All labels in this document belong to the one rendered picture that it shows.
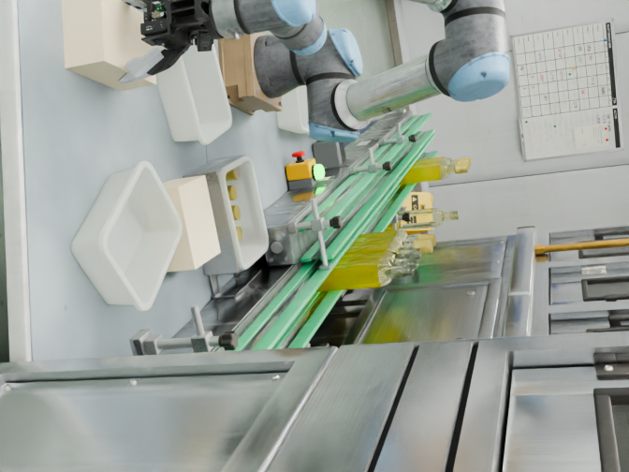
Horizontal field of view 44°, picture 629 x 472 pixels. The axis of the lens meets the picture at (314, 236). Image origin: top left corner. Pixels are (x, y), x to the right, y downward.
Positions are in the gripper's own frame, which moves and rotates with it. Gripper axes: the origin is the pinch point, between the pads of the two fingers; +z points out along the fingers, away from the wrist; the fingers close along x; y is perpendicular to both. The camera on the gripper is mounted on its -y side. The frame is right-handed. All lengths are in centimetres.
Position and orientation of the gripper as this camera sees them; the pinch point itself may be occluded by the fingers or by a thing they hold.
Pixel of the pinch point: (118, 40)
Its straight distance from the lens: 140.3
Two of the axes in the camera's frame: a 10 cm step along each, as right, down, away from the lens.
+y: -3.3, -0.5, -9.4
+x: 0.7, 9.9, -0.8
